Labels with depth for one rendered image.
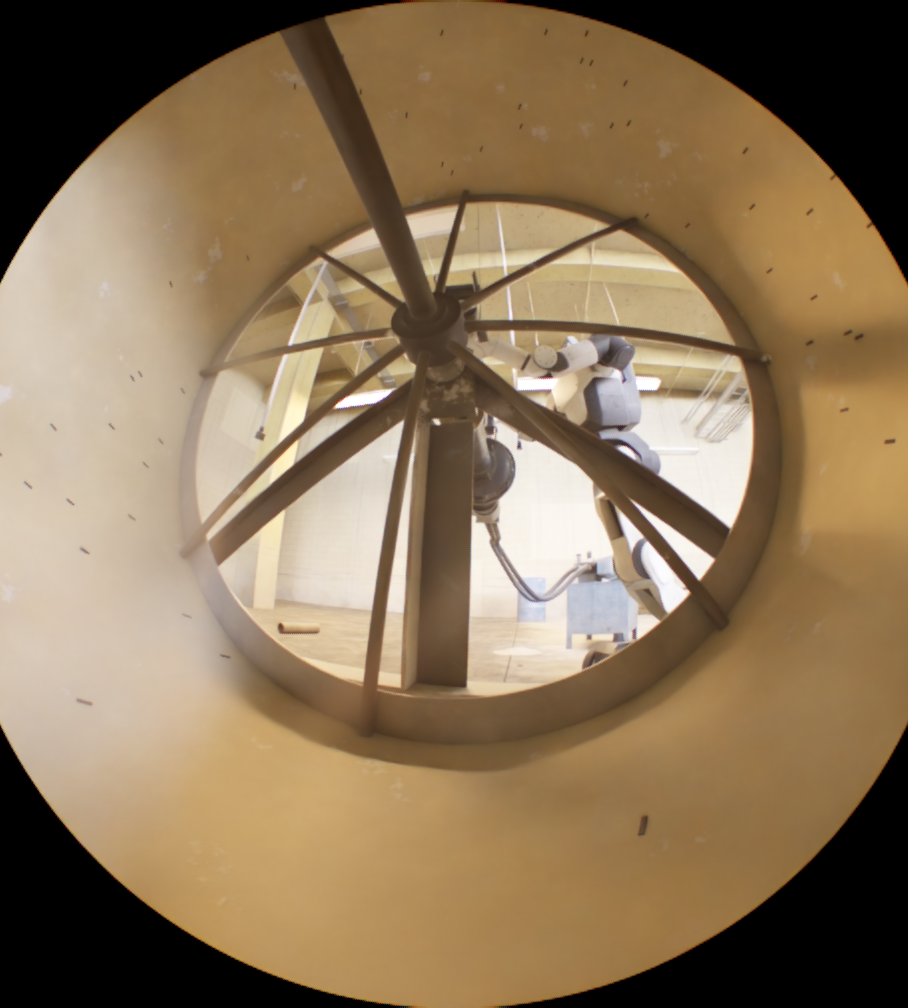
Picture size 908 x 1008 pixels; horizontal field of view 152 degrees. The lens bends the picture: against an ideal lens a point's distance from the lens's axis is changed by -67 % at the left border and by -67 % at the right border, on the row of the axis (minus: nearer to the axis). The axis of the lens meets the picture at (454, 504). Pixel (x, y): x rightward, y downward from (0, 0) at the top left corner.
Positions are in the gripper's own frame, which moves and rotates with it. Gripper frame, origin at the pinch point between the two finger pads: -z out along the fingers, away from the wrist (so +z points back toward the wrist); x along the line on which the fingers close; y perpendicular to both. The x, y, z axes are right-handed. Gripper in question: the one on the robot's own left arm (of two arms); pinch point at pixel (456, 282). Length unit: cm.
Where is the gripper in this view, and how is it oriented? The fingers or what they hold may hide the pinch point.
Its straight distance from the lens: 104.6
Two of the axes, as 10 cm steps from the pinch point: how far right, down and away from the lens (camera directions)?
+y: -1.2, 9.6, -2.6
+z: 2.0, 2.8, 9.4
